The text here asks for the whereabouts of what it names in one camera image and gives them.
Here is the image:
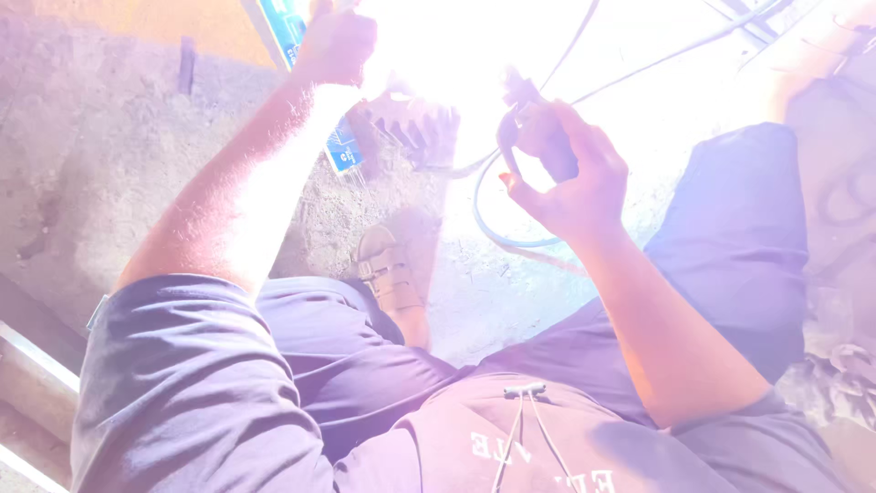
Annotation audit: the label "person's right hand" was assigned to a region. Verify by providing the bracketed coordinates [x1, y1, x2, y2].
[499, 99, 630, 245]

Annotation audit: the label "metal frame bars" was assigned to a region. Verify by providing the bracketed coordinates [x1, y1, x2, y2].
[701, 0, 876, 56]

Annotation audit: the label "blue welding cable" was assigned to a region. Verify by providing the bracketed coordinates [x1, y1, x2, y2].
[472, 149, 591, 250]

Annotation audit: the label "heap of metal scrap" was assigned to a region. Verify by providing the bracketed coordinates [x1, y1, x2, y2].
[804, 339, 876, 419]

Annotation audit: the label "welding electrode holder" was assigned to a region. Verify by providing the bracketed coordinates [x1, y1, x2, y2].
[495, 66, 580, 184]

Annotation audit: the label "brown strapped sandal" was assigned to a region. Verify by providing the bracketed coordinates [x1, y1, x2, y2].
[352, 225, 427, 314]

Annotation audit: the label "long grey cable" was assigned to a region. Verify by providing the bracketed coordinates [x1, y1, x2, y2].
[571, 0, 784, 107]

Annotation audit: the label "metal rail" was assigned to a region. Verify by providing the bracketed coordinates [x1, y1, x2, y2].
[0, 320, 81, 493]

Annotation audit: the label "white shorts drawstring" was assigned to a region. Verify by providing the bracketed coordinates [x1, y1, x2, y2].
[489, 383, 583, 493]

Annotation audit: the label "person's purple shorts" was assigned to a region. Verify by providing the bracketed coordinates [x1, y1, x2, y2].
[70, 123, 810, 493]

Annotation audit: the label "person's left hand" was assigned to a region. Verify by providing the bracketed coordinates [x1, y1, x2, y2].
[294, 0, 378, 89]

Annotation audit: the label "blue printed board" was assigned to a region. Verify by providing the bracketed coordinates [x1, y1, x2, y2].
[259, 0, 365, 176]

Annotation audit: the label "thin grey cable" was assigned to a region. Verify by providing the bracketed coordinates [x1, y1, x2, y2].
[539, 0, 602, 92]

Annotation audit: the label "toothed metal gear piece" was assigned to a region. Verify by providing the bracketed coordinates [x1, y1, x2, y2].
[352, 92, 461, 172]

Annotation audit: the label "person's printed shirt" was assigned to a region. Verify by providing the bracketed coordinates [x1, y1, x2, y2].
[334, 373, 853, 493]

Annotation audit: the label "small dark metal strip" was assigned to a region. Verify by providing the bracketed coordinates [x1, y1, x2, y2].
[177, 36, 197, 97]

